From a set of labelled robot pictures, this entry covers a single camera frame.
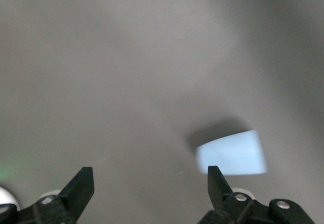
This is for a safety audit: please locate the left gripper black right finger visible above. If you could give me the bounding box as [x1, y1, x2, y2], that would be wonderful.
[196, 165, 316, 224]

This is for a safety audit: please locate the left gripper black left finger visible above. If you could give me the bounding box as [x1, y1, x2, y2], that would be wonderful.
[0, 166, 95, 224]

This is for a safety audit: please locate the light blue cup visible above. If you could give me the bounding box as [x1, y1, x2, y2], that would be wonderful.
[194, 129, 268, 176]

